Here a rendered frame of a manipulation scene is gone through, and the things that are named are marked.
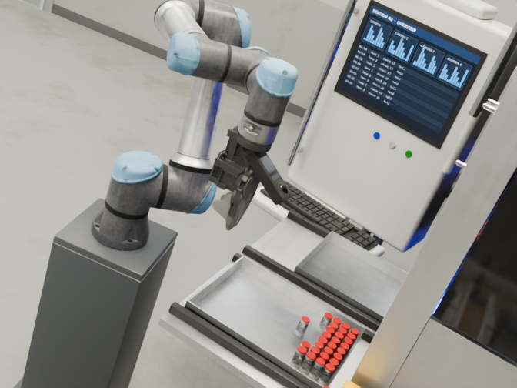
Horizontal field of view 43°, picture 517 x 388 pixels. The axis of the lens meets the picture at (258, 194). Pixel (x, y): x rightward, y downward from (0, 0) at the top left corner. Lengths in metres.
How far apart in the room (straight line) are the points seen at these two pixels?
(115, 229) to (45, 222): 1.49
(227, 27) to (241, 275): 0.60
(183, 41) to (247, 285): 0.62
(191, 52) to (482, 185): 0.58
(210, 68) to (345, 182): 1.05
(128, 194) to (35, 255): 1.35
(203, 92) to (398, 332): 0.80
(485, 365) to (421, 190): 1.04
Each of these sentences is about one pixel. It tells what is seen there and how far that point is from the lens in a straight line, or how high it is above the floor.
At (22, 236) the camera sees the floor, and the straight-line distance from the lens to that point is 3.07.
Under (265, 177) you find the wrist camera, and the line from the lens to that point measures 1.27.
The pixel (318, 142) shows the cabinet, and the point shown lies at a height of 0.99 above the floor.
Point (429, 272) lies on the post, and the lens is 1.11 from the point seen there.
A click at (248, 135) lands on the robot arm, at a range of 1.25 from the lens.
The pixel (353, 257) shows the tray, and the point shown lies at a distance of 1.88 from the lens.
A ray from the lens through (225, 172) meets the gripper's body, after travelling 1.30.
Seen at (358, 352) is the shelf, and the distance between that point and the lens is 1.56.
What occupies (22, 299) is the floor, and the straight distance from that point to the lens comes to 2.75.
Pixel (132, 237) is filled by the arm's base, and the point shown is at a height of 0.82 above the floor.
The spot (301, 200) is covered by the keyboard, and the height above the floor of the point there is 0.83.
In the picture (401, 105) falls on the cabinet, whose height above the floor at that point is 1.23.
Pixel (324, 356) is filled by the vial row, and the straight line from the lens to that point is 1.42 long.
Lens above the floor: 1.78
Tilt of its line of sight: 27 degrees down
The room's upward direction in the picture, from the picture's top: 21 degrees clockwise
